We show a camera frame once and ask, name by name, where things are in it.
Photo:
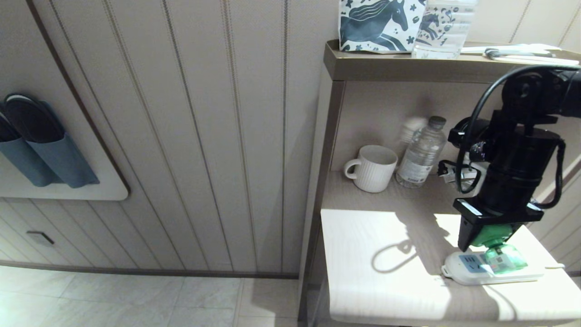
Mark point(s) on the white power strip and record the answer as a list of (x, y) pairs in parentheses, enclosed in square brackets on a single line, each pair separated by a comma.
[(456, 270)]

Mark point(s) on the beige brown shelf unit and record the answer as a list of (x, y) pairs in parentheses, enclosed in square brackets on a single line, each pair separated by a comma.
[(408, 68)]

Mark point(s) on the blue slipper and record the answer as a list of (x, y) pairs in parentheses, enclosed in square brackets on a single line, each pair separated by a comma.
[(22, 163), (59, 154)]

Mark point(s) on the papers and pen on shelf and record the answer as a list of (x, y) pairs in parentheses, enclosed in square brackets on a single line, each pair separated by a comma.
[(544, 58)]

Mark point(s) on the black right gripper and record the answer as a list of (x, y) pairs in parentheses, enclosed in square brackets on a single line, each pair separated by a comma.
[(508, 200)]

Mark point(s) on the grey wall socket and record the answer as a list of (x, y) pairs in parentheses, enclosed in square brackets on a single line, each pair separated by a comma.
[(40, 238)]

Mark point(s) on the brown baseboard strip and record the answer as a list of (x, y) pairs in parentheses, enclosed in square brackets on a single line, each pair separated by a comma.
[(136, 271)]

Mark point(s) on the horse print tissue box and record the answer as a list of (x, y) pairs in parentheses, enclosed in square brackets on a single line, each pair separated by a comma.
[(376, 27)]

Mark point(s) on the green mosquito repellent plug-in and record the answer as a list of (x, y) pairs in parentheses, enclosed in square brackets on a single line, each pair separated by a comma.
[(501, 259)]

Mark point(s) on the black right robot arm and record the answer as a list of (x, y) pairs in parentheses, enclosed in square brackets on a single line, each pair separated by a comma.
[(522, 145)]

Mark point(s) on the white ribbed mug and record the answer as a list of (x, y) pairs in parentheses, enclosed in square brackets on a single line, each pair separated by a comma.
[(374, 175)]

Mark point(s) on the large clear horse print bottle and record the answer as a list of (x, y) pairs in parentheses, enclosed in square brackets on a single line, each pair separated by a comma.
[(445, 32)]

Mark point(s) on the clear bottle plain white label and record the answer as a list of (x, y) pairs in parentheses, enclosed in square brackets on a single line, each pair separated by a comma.
[(420, 159)]

